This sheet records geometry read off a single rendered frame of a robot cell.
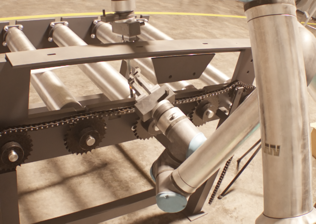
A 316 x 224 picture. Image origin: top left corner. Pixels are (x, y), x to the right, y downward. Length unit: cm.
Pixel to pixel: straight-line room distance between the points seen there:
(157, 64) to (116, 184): 118
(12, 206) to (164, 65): 82
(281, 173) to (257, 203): 194
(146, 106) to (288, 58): 62
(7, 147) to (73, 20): 123
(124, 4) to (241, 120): 62
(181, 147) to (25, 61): 54
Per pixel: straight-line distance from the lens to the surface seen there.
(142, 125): 144
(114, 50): 121
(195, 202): 228
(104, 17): 132
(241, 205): 258
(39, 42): 220
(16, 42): 189
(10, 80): 112
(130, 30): 132
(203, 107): 162
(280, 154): 71
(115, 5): 134
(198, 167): 103
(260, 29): 73
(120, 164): 258
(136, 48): 126
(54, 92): 145
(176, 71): 150
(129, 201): 183
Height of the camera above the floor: 163
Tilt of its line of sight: 29 degrees down
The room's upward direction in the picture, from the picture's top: 15 degrees clockwise
